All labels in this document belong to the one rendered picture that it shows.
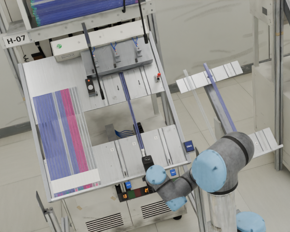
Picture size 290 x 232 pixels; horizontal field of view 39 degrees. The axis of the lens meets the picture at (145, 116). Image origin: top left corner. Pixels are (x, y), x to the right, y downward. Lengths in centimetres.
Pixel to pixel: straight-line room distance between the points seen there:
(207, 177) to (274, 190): 163
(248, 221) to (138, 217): 109
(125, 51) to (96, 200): 89
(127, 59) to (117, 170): 55
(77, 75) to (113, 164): 49
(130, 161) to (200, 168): 76
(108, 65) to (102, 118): 68
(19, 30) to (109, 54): 44
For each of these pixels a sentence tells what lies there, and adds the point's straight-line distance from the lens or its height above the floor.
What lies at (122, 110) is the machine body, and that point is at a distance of 266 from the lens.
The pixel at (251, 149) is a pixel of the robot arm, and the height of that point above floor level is 115.
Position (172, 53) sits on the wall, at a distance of 386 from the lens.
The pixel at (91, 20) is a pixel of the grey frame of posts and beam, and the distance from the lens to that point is 206.
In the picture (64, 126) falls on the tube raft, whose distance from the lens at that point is 200.
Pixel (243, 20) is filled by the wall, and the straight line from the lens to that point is 400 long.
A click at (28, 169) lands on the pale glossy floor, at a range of 351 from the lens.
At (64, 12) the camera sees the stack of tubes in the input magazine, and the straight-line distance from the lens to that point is 201.
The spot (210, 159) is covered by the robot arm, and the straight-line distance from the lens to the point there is 121.
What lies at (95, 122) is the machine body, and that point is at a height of 62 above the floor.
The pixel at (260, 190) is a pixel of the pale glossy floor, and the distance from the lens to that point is 285.
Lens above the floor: 196
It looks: 32 degrees down
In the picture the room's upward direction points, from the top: 12 degrees counter-clockwise
